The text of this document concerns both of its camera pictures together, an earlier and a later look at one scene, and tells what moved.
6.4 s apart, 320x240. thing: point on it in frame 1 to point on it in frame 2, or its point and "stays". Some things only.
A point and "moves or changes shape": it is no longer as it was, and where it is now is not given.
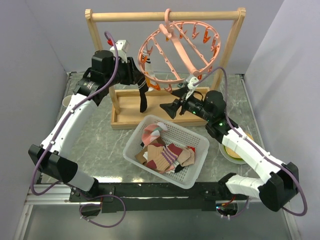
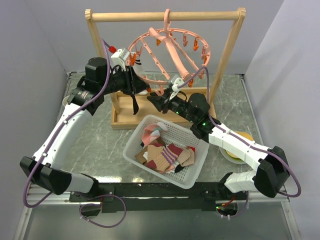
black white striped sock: [143, 87] to [135, 104]
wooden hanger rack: [125, 103] stays
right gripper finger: [171, 108] to [158, 101]
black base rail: [119, 197] stays
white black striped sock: [145, 54] to [140, 71]
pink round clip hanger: [177, 50] moves or changes shape
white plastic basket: [187, 175] stays
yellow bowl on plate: [230, 155] stays
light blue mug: [66, 101] stays
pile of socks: [164, 158] stays
